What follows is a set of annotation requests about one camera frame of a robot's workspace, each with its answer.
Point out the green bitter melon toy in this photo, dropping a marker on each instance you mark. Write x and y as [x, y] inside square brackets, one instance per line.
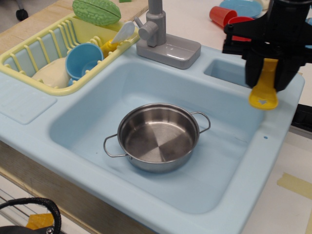
[97, 12]

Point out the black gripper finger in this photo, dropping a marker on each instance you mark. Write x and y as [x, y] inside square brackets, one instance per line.
[253, 69]
[285, 71]

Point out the light blue toy sink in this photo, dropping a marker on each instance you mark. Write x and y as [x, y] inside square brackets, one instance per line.
[213, 193]

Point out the grey toy faucet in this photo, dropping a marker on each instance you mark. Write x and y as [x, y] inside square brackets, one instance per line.
[157, 45]

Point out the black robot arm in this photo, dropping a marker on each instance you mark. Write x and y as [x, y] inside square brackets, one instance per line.
[285, 9]

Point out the yellow utensil in rack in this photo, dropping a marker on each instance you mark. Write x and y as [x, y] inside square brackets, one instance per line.
[110, 47]

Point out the beige masking tape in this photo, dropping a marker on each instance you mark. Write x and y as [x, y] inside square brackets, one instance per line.
[296, 185]

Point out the small steel pot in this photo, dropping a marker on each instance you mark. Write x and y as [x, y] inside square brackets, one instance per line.
[159, 137]

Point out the cream plastic plate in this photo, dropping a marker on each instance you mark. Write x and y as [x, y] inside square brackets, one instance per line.
[53, 74]

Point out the red cup with handle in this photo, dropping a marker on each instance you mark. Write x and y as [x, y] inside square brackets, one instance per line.
[240, 19]

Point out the yellow tape piece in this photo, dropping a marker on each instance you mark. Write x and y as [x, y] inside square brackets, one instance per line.
[38, 221]

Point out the black device at edge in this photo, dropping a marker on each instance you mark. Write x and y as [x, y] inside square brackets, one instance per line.
[302, 118]

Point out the blue plastic cup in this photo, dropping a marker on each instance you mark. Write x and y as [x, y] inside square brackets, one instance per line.
[81, 58]

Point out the black chair caster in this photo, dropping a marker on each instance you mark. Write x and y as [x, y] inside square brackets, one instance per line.
[21, 14]

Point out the yellow dish brush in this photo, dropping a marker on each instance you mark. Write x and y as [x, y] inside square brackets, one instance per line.
[264, 95]

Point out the red cup lying down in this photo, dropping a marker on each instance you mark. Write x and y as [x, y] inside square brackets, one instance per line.
[221, 16]

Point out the blue plastic plate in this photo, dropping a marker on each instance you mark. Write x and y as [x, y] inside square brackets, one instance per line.
[246, 8]

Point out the yellow dish rack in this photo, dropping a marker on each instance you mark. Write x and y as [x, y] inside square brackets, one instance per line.
[54, 42]

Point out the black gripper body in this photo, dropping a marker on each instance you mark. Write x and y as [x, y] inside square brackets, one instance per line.
[283, 39]

